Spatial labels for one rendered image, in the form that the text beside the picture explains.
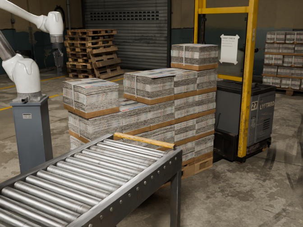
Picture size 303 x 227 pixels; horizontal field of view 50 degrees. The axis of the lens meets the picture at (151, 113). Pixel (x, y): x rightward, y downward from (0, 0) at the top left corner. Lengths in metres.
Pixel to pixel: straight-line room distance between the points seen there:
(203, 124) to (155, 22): 7.08
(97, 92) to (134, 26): 8.18
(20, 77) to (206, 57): 1.70
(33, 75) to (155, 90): 1.01
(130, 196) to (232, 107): 2.45
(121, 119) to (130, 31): 8.13
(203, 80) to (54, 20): 1.50
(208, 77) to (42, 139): 1.68
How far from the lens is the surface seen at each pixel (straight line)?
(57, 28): 2.37
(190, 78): 3.01
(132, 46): 10.57
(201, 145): 3.35
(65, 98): 2.65
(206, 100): 3.25
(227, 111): 3.80
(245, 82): 3.42
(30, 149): 2.40
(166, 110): 2.87
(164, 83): 2.80
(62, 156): 1.85
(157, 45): 10.07
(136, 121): 2.67
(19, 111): 2.33
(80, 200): 1.45
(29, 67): 2.28
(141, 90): 2.78
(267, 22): 8.96
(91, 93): 2.36
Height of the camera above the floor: 1.51
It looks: 16 degrees down
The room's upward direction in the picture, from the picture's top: straight up
